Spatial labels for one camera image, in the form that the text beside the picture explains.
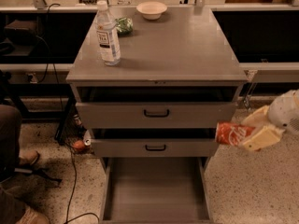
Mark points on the grey drawer cabinet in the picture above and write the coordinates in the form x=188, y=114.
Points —
x=184, y=48

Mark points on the black top drawer handle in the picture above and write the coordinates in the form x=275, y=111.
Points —
x=157, y=114

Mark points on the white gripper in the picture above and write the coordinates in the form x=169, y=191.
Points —
x=284, y=111

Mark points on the grey bottom drawer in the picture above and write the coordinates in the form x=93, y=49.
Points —
x=155, y=191

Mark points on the red coke can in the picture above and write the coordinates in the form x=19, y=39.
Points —
x=228, y=133

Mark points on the person leg brown trousers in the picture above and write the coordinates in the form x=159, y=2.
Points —
x=11, y=209

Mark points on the grey middle drawer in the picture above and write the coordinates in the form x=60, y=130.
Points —
x=126, y=143

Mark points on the orange ball on floor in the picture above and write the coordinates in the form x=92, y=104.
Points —
x=78, y=146

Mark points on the tan shoe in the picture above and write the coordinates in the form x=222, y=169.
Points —
x=28, y=158
x=31, y=216

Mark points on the clear tea bottle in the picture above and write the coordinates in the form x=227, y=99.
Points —
x=106, y=31

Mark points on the tan shoe lower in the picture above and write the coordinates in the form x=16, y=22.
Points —
x=31, y=216

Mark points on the grey top drawer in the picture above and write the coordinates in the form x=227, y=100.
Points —
x=122, y=107

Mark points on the black middle drawer handle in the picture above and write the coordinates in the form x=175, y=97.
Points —
x=155, y=148

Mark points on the grey drawer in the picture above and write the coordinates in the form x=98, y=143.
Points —
x=155, y=191
x=126, y=143
x=122, y=107

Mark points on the tan shoe upper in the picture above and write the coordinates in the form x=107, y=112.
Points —
x=28, y=158

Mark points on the green chip bag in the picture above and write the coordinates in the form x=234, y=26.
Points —
x=124, y=26

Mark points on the black chair base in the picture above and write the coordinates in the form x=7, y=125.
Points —
x=39, y=172

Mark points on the black drawer handle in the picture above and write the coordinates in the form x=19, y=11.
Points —
x=155, y=148
x=157, y=114

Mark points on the white bowl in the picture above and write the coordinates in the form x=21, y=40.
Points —
x=151, y=10

